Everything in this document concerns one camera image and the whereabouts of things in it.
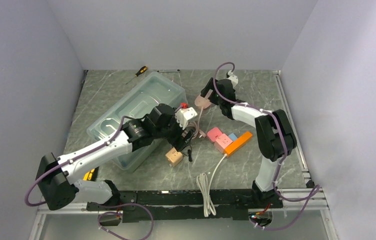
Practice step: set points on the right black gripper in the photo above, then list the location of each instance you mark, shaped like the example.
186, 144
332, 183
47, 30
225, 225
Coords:
210, 85

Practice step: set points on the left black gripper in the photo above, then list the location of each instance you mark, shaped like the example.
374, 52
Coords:
173, 140

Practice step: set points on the black power adapter plug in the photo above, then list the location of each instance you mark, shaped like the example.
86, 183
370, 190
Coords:
184, 140

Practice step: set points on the beige cube socket adapter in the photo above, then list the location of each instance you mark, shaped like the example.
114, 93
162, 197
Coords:
174, 157

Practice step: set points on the round pink power socket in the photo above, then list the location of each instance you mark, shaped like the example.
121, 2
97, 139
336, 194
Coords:
202, 102

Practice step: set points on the dark pink plug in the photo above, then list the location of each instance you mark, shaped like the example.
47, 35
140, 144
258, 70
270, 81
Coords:
213, 134

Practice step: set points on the orange power strip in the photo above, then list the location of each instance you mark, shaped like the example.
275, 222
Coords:
237, 144

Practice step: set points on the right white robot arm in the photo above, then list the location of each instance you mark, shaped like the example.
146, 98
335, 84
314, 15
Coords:
275, 135

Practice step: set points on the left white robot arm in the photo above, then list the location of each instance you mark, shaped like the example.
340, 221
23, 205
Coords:
60, 179

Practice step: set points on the pink square socket adapter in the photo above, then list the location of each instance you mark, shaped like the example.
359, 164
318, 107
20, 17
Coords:
222, 142

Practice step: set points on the clear plastic storage box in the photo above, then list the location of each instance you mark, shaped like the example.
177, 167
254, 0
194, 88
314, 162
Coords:
153, 90

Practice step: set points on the blue small adapter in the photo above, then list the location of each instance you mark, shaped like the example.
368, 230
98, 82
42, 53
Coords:
233, 137

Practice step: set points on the small orange black screwdriver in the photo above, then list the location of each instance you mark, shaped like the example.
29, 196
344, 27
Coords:
138, 73

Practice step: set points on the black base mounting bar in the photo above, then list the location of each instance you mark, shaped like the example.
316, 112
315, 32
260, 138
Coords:
143, 205

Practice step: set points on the yellow black screwdriver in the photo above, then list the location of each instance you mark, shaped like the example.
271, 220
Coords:
91, 175

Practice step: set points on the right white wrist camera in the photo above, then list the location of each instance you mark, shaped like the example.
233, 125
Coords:
232, 77

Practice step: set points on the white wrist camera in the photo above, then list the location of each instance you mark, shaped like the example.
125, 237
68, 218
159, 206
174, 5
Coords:
232, 77
184, 114

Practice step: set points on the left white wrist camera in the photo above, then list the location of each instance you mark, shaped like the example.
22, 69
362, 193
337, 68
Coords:
184, 114

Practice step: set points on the aluminium frame rail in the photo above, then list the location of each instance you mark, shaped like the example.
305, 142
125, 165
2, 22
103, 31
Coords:
43, 211

